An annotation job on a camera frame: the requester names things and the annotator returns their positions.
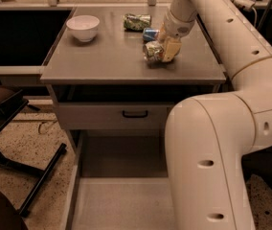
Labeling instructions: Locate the white cable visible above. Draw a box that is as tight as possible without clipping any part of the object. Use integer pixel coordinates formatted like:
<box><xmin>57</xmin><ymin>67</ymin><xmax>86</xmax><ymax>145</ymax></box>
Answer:
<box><xmin>252</xmin><ymin>7</ymin><xmax>268</xmax><ymax>34</ymax></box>

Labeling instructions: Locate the open grey middle drawer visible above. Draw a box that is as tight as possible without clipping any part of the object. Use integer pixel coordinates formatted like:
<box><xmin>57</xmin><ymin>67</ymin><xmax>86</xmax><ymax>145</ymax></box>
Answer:
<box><xmin>60</xmin><ymin>132</ymin><xmax>176</xmax><ymax>230</ymax></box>

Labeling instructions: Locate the black drawer handle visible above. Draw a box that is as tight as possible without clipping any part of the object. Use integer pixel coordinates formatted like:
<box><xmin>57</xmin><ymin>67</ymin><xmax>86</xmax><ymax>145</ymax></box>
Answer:
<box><xmin>122</xmin><ymin>110</ymin><xmax>148</xmax><ymax>119</ymax></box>

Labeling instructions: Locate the blue crushed soda can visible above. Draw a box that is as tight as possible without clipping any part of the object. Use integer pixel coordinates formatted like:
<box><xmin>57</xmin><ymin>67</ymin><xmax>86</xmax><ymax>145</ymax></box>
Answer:
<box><xmin>143</xmin><ymin>28</ymin><xmax>159</xmax><ymax>42</ymax></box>

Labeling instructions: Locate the black side table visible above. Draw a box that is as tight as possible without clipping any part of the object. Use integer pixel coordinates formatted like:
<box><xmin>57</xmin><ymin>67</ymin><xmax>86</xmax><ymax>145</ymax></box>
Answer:
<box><xmin>0</xmin><ymin>77</ymin><xmax>68</xmax><ymax>219</ymax></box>

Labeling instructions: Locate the grey top drawer front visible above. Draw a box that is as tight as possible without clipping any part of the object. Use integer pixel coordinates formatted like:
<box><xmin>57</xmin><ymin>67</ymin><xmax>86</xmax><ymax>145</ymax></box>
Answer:
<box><xmin>55</xmin><ymin>103</ymin><xmax>172</xmax><ymax>130</ymax></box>

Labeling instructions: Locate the white corrugated hose fixture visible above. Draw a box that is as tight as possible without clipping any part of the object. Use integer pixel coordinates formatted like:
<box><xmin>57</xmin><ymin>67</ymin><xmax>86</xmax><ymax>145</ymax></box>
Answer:
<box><xmin>230</xmin><ymin>0</ymin><xmax>255</xmax><ymax>12</ymax></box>

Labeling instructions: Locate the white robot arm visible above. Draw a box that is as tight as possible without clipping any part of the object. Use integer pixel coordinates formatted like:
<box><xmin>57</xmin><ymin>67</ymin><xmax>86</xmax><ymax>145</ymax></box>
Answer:
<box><xmin>162</xmin><ymin>0</ymin><xmax>272</xmax><ymax>230</ymax></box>

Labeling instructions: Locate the white ceramic bowl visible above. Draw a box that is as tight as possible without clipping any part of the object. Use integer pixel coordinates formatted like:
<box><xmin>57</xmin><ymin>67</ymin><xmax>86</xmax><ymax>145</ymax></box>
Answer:
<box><xmin>66</xmin><ymin>15</ymin><xmax>100</xmax><ymax>42</ymax></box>

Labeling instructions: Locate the silver green 7up can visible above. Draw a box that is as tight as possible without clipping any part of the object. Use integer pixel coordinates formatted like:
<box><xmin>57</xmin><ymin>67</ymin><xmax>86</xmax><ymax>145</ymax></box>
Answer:
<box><xmin>143</xmin><ymin>41</ymin><xmax>164</xmax><ymax>62</ymax></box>

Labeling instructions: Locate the grey drawer cabinet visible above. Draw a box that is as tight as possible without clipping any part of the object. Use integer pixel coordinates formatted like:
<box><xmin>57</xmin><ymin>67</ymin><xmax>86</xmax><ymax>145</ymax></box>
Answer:
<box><xmin>39</xmin><ymin>5</ymin><xmax>227</xmax><ymax>230</ymax></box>

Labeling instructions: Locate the green crushed soda can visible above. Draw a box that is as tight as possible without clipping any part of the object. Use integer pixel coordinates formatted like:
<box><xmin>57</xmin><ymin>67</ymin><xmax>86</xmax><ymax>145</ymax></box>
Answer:
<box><xmin>124</xmin><ymin>13</ymin><xmax>151</xmax><ymax>32</ymax></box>

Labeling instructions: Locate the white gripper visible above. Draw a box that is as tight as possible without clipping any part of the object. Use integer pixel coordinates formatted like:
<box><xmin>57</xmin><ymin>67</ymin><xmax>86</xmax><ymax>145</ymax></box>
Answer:
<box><xmin>157</xmin><ymin>10</ymin><xmax>195</xmax><ymax>62</ymax></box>

